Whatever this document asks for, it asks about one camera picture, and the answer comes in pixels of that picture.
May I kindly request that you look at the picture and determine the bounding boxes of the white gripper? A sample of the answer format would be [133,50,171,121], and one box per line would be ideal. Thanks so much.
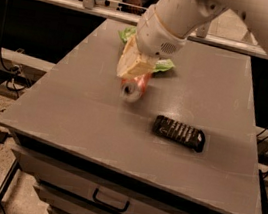
[116,5,186,79]

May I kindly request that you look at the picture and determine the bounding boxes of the red coke can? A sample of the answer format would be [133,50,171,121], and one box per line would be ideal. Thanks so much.
[120,74,151,103]

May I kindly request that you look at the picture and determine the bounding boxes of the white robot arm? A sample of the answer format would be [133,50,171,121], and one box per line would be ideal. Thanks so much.
[116,0,268,79]

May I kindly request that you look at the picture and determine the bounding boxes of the green chip bag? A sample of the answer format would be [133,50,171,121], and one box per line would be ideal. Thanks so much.
[118,26,175,73]

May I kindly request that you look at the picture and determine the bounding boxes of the black snack bar wrapper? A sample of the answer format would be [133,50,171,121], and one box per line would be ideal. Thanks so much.
[152,115,206,153]

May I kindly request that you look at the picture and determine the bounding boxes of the grey drawer cabinet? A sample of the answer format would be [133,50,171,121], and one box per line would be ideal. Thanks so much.
[0,20,262,214]

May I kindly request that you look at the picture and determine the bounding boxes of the metal guard rail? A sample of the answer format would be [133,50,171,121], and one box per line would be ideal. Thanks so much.
[0,0,268,60]

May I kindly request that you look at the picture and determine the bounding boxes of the black hanging cable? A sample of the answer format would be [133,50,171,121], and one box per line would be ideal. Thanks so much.
[0,0,44,95]

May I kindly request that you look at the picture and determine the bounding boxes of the black drawer handle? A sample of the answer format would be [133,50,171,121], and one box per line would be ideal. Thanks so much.
[91,188,130,213]

